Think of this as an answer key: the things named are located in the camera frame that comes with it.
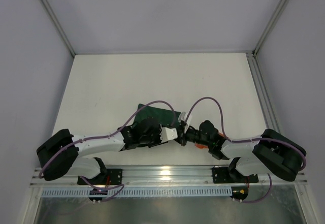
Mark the dark green cloth napkin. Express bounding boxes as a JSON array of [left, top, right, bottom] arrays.
[[132, 104, 180, 136]]

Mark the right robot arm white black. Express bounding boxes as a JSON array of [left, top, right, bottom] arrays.
[[176, 120, 306, 183]]

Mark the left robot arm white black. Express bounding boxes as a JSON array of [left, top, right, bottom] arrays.
[[36, 118, 164, 181]]

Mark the orange plastic fork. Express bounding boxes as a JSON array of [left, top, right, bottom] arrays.
[[194, 143, 208, 149]]

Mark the right black controller board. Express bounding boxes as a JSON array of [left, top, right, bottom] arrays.
[[230, 186, 249, 202]]

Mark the black controller board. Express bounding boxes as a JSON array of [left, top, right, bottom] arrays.
[[88, 188, 108, 203], [230, 186, 249, 202]]

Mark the left black controller board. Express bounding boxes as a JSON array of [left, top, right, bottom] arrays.
[[88, 188, 108, 203]]

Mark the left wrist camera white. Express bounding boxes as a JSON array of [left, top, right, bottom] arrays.
[[160, 127, 178, 143]]

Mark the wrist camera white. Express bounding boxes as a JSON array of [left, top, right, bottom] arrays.
[[160, 127, 178, 143], [178, 112, 192, 132]]

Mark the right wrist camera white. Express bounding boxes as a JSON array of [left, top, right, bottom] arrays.
[[178, 112, 192, 132]]

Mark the aluminium front rail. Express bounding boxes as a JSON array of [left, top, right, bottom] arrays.
[[29, 165, 308, 187]]

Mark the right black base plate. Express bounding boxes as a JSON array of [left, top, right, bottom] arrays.
[[211, 167, 259, 184]]

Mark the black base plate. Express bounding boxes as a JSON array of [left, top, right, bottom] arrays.
[[211, 167, 259, 184], [87, 168, 123, 186]]

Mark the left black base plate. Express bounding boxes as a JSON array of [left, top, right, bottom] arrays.
[[87, 168, 123, 186]]

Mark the slotted grey cable duct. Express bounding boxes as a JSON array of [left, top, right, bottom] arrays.
[[41, 186, 232, 198]]

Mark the right aluminium side rail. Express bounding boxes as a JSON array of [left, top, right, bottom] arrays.
[[246, 52, 283, 134]]

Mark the right aluminium corner post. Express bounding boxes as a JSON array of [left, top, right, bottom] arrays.
[[252, 0, 290, 56]]

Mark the aluminium corner post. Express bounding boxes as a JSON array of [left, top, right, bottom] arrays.
[[39, 0, 76, 58], [252, 0, 290, 56]]

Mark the left aluminium corner post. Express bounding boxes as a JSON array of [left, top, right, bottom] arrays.
[[39, 0, 76, 58]]

